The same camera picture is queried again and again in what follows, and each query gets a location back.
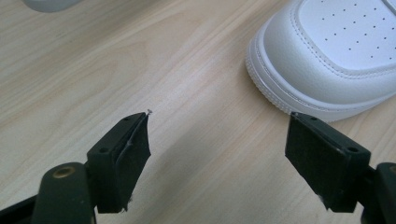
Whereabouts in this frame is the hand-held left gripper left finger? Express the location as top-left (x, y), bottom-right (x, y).
top-left (86, 111), bottom-right (152, 215)

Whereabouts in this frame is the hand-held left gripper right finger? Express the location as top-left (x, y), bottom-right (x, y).
top-left (284, 111), bottom-right (372, 214)

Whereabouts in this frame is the grey object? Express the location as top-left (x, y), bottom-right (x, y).
top-left (21, 0), bottom-right (82, 13)

